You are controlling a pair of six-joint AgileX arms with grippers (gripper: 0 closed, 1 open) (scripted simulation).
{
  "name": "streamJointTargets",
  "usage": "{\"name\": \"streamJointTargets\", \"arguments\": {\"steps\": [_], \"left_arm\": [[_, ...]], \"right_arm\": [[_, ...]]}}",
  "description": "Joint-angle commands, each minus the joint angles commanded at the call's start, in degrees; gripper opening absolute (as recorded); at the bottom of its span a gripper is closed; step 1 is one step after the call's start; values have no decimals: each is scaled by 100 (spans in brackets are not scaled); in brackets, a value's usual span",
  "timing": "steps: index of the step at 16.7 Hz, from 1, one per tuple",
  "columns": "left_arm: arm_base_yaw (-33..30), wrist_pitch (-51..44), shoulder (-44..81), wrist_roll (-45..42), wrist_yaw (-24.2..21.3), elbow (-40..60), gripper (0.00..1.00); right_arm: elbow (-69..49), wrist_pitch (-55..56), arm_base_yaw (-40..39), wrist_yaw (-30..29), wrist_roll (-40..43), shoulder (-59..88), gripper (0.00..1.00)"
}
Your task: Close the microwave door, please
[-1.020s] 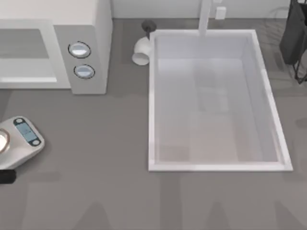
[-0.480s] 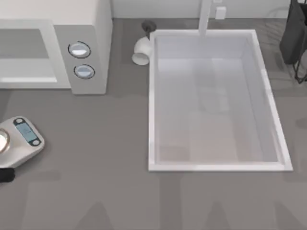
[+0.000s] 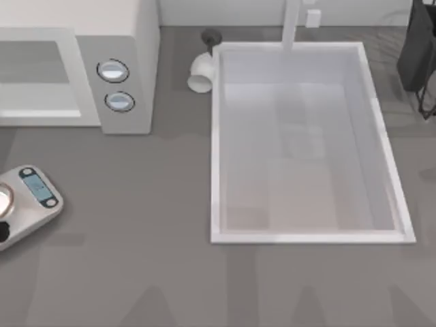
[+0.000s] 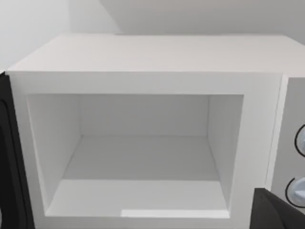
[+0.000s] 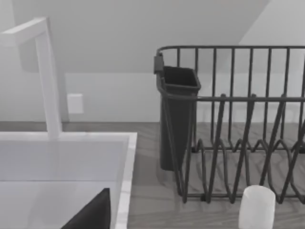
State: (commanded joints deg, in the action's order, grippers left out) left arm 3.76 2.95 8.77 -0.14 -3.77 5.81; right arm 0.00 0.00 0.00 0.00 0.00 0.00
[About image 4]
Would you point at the pale microwave oven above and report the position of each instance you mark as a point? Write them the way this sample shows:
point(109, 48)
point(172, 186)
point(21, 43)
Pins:
point(147, 59)

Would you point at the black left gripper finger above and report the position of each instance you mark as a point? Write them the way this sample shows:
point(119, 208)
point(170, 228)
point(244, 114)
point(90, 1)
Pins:
point(269, 212)

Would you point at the pale grey microwave knob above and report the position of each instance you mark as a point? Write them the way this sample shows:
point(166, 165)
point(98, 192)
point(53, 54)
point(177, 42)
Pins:
point(297, 192)
point(301, 140)

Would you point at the black microwave door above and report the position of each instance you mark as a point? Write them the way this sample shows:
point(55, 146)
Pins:
point(9, 152)

